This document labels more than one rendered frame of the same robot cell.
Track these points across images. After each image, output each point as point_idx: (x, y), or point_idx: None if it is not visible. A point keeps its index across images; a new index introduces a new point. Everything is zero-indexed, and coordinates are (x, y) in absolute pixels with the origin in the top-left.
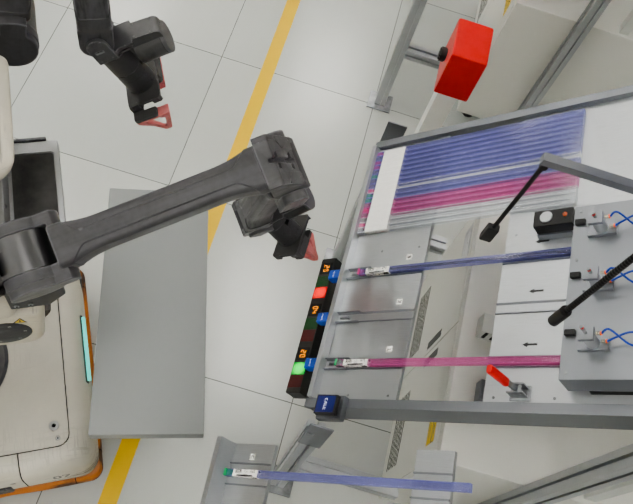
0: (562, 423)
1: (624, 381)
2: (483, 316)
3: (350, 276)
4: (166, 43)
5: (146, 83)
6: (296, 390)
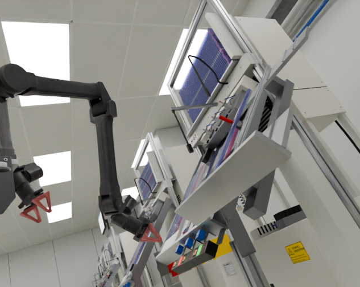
0: (257, 114)
1: (241, 94)
2: (251, 232)
3: None
4: (39, 165)
5: (33, 189)
6: (207, 243)
